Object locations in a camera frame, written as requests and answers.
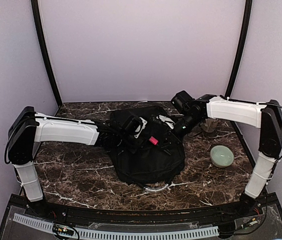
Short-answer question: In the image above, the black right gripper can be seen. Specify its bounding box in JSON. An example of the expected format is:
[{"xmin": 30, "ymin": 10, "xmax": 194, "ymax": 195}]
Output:
[{"xmin": 158, "ymin": 113, "xmax": 202, "ymax": 151}]

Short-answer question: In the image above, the black marker pink cap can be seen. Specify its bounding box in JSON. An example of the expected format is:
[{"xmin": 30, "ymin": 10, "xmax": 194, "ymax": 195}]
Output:
[{"xmin": 149, "ymin": 136, "xmax": 159, "ymax": 146}]

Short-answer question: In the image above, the black student backpack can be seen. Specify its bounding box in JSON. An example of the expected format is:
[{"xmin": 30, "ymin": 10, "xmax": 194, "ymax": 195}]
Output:
[{"xmin": 106, "ymin": 105, "xmax": 185, "ymax": 186}]

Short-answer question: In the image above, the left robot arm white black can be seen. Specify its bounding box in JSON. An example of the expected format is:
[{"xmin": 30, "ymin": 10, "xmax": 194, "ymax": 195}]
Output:
[{"xmin": 3, "ymin": 106, "xmax": 149, "ymax": 218}]

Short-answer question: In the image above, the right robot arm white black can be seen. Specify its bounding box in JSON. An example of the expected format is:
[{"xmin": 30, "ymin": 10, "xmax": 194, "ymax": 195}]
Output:
[{"xmin": 162, "ymin": 90, "xmax": 282, "ymax": 217}]

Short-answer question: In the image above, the white ceramic mug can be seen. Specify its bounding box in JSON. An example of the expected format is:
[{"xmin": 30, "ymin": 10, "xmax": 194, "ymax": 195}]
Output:
[{"xmin": 201, "ymin": 118, "xmax": 218, "ymax": 133}]

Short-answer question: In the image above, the pale green ceramic bowl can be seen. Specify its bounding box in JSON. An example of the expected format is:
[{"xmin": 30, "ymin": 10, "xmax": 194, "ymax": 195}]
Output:
[{"xmin": 210, "ymin": 145, "xmax": 234, "ymax": 168}]

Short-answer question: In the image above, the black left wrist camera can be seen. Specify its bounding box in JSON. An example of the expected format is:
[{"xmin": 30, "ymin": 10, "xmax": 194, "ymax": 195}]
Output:
[{"xmin": 122, "ymin": 115, "xmax": 147, "ymax": 139}]

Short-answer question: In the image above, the white slotted cable duct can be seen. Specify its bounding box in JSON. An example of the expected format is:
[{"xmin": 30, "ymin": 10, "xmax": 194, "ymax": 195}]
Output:
[{"xmin": 12, "ymin": 213, "xmax": 219, "ymax": 240}]

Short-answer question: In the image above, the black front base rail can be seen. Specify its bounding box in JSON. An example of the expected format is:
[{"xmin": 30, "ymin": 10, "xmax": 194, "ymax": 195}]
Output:
[{"xmin": 5, "ymin": 192, "xmax": 279, "ymax": 226}]

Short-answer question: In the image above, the black right corner post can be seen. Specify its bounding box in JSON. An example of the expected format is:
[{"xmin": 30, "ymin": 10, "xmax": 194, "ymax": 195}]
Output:
[{"xmin": 225, "ymin": 0, "xmax": 253, "ymax": 97}]

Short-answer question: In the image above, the black corner post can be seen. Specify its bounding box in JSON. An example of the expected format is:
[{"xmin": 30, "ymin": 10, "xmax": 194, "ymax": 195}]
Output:
[
  {"xmin": 225, "ymin": 0, "xmax": 253, "ymax": 97},
  {"xmin": 30, "ymin": 0, "xmax": 63, "ymax": 107}
]

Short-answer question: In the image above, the black left corner post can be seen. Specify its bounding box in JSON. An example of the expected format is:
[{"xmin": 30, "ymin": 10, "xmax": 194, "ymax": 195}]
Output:
[{"xmin": 30, "ymin": 0, "xmax": 63, "ymax": 107}]

